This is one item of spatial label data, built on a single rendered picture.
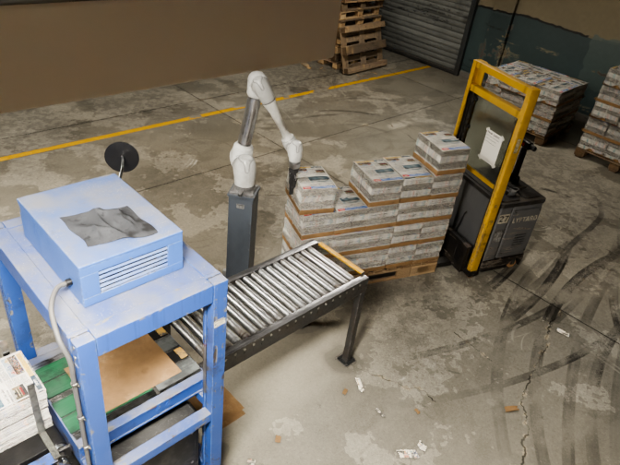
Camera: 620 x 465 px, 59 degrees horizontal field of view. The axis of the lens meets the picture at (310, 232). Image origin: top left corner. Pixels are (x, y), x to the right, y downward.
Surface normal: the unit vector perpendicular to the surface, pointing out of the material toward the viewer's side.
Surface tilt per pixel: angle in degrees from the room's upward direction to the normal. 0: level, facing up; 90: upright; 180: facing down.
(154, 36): 90
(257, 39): 90
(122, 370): 0
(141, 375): 0
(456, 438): 0
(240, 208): 90
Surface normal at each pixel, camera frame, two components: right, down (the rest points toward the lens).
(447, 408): 0.11, -0.83
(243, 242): -0.17, 0.53
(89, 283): 0.68, 0.47
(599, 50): -0.72, 0.31
